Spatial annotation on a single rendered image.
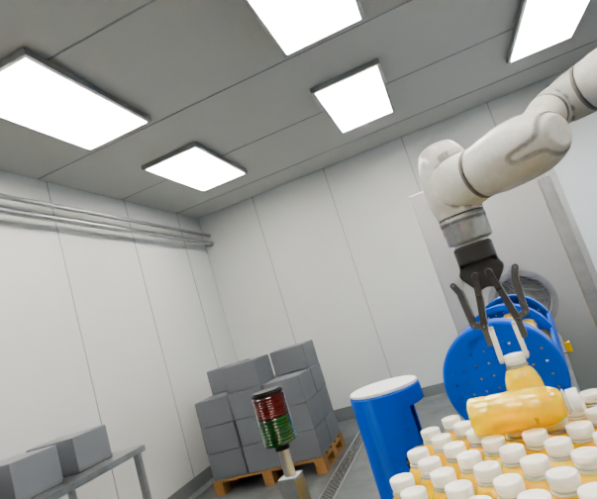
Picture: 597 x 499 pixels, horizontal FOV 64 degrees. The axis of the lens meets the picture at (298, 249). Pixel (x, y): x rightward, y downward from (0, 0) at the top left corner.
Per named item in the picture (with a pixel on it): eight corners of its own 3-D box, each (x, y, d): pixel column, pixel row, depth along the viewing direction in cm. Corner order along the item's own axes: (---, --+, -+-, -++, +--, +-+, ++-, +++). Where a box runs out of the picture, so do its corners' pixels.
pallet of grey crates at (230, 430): (345, 445, 520) (313, 339, 539) (327, 472, 444) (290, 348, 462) (248, 466, 552) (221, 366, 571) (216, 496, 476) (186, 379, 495)
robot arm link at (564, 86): (515, 104, 127) (562, 72, 115) (544, 84, 137) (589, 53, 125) (543, 145, 127) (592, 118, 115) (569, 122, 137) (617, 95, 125)
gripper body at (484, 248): (494, 236, 96) (511, 279, 95) (452, 249, 100) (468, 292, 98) (491, 235, 90) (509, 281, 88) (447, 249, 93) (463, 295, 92)
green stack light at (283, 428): (302, 434, 92) (295, 408, 92) (287, 446, 86) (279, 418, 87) (275, 439, 94) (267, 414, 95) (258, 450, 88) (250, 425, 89)
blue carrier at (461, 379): (568, 352, 185) (537, 283, 190) (594, 425, 106) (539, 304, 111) (495, 373, 196) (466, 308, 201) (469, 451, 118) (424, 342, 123)
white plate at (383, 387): (361, 400, 175) (362, 403, 174) (428, 376, 181) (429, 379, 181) (342, 394, 201) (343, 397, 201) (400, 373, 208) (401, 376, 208)
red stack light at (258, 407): (295, 408, 92) (289, 387, 93) (279, 418, 87) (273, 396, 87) (267, 414, 95) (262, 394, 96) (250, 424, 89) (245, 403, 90)
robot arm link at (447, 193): (424, 228, 97) (473, 205, 86) (399, 158, 100) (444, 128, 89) (459, 221, 103) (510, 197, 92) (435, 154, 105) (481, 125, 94)
